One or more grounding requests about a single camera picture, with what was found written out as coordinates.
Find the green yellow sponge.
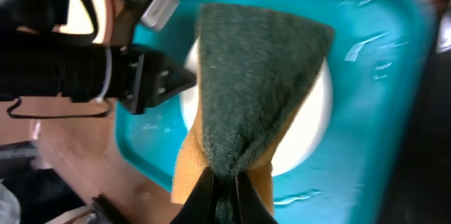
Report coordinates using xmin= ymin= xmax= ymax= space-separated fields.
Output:
xmin=171 ymin=4 xmax=334 ymax=223

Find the yellow-green plate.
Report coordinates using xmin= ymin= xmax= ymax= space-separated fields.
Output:
xmin=54 ymin=0 xmax=114 ymax=44

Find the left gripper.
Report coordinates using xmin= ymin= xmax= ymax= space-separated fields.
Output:
xmin=56 ymin=44 xmax=197 ymax=114

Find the white plate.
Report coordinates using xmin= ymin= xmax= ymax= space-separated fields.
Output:
xmin=180 ymin=38 xmax=333 ymax=177

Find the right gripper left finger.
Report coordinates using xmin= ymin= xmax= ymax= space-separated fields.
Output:
xmin=170 ymin=167 xmax=215 ymax=224

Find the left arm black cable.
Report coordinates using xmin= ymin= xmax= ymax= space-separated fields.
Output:
xmin=6 ymin=97 xmax=112 ymax=120

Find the black rectangular tray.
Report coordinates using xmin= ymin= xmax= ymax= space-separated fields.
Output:
xmin=378 ymin=6 xmax=450 ymax=223

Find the teal plastic tray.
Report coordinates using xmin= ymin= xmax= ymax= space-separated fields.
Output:
xmin=134 ymin=0 xmax=434 ymax=223

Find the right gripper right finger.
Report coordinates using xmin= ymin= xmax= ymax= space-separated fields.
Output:
xmin=233 ymin=172 xmax=278 ymax=224

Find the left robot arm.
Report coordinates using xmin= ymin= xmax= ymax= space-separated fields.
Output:
xmin=1 ymin=0 xmax=197 ymax=118

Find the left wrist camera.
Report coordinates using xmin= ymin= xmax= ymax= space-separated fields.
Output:
xmin=140 ymin=0 xmax=180 ymax=31

